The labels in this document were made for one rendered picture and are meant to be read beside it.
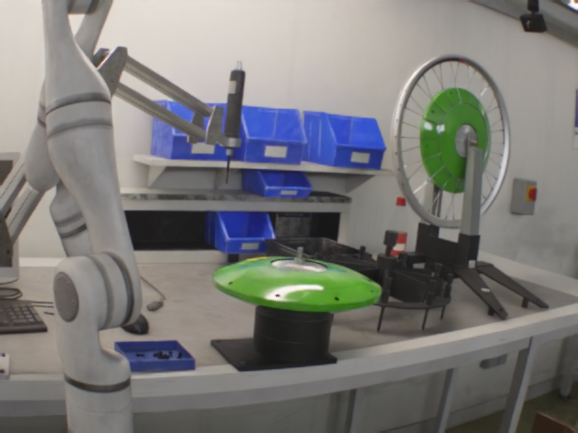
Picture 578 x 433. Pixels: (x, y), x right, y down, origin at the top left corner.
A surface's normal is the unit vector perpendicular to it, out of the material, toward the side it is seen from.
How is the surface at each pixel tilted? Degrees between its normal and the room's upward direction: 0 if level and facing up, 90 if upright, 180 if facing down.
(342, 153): 100
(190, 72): 90
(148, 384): 90
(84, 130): 76
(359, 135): 88
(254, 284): 23
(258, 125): 90
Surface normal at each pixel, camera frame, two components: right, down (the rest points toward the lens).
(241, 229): 0.51, 0.17
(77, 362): -0.41, 0.11
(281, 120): -0.86, -0.04
